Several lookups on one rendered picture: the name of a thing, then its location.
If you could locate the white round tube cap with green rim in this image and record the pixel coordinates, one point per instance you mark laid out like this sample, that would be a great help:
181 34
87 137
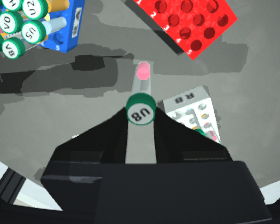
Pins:
4 36

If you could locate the white tube rack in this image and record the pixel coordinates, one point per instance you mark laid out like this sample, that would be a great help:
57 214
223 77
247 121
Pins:
176 106

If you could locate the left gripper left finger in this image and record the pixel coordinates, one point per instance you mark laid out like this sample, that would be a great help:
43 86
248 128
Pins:
98 143

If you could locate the red lego-style plate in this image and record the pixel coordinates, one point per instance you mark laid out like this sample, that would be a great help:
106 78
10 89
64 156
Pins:
192 19

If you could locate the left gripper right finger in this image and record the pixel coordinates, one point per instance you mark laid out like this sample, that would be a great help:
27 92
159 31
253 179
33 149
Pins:
184 144

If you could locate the light blue tube with green-rimmed white cap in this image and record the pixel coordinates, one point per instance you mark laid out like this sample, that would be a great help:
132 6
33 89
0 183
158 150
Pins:
35 31

